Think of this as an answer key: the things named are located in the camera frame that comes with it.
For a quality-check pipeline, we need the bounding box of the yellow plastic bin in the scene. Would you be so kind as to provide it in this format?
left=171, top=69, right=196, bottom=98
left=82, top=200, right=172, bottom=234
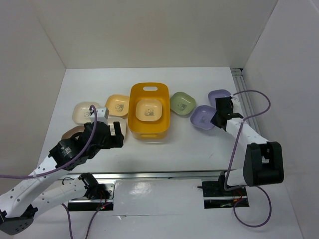
left=128, top=82, right=170, bottom=140

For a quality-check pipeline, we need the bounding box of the cream panda plate front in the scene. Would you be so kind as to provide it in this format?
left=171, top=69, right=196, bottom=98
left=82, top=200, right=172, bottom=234
left=107, top=118, right=127, bottom=143

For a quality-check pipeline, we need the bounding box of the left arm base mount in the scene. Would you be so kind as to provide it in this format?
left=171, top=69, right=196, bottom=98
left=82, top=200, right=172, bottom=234
left=67, top=173, right=115, bottom=212

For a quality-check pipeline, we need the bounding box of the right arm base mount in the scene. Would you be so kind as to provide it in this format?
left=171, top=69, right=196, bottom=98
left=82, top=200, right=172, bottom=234
left=196, top=176, right=250, bottom=209

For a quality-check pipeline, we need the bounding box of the purple panda plate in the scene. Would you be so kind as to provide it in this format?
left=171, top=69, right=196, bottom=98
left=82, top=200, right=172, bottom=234
left=208, top=89, right=231, bottom=108
left=190, top=105, right=216, bottom=130

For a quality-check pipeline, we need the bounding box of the yellow panda plate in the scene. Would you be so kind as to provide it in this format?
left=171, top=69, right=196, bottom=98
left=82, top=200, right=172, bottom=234
left=135, top=99, right=162, bottom=121
left=105, top=94, right=130, bottom=118

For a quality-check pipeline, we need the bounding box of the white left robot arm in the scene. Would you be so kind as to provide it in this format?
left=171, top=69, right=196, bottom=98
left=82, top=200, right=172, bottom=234
left=0, top=121, right=124, bottom=236

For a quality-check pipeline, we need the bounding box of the green panda plate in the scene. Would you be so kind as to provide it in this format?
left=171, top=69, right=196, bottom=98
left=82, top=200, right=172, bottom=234
left=170, top=92, right=196, bottom=116

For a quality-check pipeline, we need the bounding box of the brown panda plate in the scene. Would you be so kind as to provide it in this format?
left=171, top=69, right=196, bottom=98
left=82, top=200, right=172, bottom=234
left=61, top=125, right=84, bottom=140

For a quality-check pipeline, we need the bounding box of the cream panda plate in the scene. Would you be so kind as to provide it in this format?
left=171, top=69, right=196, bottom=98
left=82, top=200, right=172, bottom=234
left=107, top=118, right=127, bottom=143
left=72, top=102, right=100, bottom=124

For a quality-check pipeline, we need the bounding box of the aluminium side rail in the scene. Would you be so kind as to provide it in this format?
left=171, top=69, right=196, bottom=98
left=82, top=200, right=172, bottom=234
left=230, top=68, right=260, bottom=133

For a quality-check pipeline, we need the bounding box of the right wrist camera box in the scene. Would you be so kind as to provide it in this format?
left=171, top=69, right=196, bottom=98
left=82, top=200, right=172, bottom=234
left=231, top=97, right=241, bottom=110

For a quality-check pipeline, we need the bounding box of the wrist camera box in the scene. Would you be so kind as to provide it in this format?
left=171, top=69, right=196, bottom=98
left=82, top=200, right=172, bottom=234
left=90, top=107, right=109, bottom=124
left=231, top=97, right=241, bottom=110

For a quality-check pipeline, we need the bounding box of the aluminium table edge rail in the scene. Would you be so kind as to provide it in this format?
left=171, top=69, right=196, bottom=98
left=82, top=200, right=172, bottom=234
left=57, top=170, right=227, bottom=181

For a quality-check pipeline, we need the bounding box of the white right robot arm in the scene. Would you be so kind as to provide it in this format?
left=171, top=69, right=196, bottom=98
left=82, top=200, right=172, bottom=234
left=211, top=97, right=284, bottom=195

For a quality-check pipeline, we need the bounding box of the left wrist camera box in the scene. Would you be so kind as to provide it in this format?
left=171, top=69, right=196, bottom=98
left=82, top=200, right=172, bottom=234
left=90, top=107, right=109, bottom=124

